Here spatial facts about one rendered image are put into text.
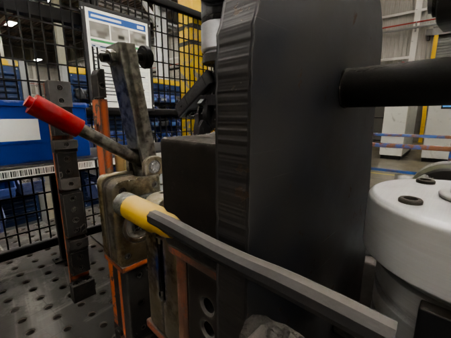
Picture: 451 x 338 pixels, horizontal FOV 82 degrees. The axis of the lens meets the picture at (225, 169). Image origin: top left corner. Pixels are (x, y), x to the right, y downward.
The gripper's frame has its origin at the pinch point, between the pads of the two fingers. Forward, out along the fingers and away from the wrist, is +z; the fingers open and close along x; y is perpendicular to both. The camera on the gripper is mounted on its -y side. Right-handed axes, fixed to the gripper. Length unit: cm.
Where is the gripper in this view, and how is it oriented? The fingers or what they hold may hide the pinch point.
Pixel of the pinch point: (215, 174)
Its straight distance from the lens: 47.3
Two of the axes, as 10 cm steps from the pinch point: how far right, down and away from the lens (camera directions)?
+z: -0.1, 9.8, 2.1
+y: 7.2, 1.5, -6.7
